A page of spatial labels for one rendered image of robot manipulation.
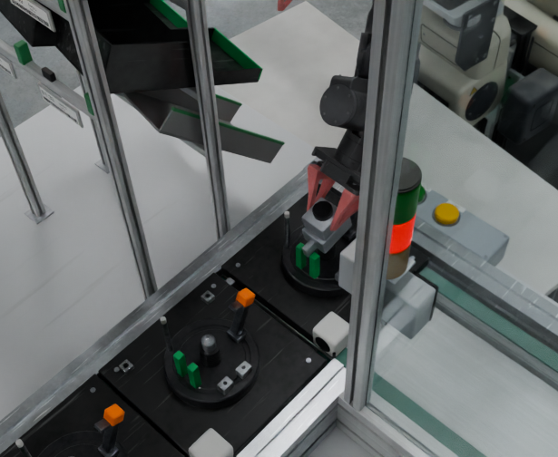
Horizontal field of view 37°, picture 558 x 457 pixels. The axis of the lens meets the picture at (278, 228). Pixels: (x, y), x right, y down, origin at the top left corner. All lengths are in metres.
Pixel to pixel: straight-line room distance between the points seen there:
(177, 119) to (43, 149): 0.54
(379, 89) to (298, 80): 1.07
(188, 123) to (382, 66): 0.58
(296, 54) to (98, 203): 0.57
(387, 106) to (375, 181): 0.10
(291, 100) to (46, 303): 0.66
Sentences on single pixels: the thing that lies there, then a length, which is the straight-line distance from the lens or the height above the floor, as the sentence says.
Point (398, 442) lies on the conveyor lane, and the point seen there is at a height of 0.96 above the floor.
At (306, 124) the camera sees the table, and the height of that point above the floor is 0.86.
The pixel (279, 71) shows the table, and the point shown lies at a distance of 1.83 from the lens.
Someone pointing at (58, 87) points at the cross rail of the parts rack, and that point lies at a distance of 1.16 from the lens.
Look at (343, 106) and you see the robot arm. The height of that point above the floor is 1.29.
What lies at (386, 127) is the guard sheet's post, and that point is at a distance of 0.76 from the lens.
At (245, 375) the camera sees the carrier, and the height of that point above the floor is 1.00.
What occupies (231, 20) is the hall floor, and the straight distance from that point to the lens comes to 3.40.
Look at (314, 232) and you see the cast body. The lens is 1.24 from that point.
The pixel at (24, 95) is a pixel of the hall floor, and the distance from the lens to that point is 3.22.
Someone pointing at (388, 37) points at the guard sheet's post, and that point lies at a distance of 0.70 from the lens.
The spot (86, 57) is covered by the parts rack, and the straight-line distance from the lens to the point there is 1.02.
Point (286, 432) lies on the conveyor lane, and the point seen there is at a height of 0.96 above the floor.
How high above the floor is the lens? 2.05
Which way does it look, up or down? 51 degrees down
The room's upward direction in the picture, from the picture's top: 2 degrees counter-clockwise
